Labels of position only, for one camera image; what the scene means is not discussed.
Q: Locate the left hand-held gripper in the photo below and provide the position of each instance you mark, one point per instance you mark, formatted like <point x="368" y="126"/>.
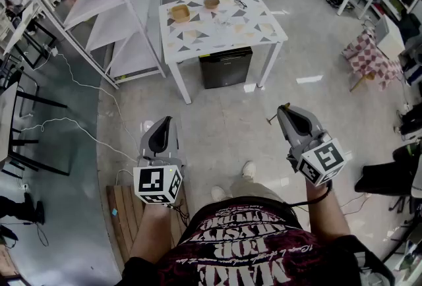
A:
<point x="155" y="184"/>

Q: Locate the person's beige trousers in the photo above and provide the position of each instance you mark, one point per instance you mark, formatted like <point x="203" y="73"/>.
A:
<point x="254" y="189"/>

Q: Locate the person's white shoe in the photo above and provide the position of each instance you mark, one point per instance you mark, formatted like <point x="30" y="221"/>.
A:
<point x="218" y="194"/>
<point x="249" y="169"/>

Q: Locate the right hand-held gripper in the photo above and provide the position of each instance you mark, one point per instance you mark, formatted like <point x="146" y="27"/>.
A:
<point x="324" y="159"/>

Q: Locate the person's right forearm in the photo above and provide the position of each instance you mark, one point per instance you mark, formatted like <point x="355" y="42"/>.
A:
<point x="324" y="212"/>

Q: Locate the person's left forearm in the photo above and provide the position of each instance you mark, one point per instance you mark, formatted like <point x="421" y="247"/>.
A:
<point x="150" y="228"/>

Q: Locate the white triangle-patterned table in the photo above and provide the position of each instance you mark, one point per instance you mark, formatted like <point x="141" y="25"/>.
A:
<point x="198" y="44"/>

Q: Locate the square tan bowl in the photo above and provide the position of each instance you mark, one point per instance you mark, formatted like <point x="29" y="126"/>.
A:
<point x="180" y="13"/>

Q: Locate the round tan bowl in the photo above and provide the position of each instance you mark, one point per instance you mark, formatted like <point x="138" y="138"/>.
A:
<point x="211" y="3"/>

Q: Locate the person's dark printed shirt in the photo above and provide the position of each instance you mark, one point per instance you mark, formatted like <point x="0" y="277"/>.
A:
<point x="250" y="251"/>

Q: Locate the black metal frame chair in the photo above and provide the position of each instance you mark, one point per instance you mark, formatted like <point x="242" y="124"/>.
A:
<point x="33" y="97"/>

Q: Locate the black office chair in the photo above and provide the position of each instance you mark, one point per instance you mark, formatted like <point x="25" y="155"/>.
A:
<point x="385" y="176"/>

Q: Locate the clear drinking glass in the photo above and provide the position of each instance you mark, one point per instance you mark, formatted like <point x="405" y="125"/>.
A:
<point x="223" y="23"/>

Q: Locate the white metal shelving rack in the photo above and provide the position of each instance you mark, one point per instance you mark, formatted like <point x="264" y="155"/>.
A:
<point x="99" y="4"/>

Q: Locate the red white checkered cloth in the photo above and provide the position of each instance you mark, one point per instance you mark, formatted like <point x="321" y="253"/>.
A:
<point x="372" y="60"/>

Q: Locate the wooden slatted pallet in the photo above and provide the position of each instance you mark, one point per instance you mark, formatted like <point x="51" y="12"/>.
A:
<point x="125" y="212"/>

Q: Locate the black-framed eyeglasses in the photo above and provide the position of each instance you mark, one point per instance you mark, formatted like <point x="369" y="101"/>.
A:
<point x="240" y="2"/>

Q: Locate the black mini fridge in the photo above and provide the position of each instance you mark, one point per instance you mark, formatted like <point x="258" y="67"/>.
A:
<point x="225" y="68"/>

